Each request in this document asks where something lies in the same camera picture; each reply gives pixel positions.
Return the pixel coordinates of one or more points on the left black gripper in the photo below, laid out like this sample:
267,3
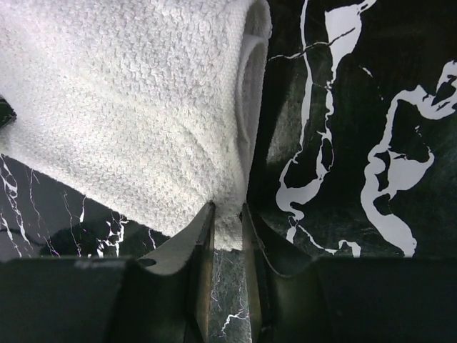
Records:
7,114

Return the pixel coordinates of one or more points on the cream white towel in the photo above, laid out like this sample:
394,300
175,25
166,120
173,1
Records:
150,108

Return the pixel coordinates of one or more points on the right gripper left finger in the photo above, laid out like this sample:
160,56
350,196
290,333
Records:
163,296

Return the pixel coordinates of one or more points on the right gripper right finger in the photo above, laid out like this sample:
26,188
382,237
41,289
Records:
293,297

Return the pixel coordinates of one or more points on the black marble pattern mat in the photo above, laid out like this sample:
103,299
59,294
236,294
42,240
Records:
355,153

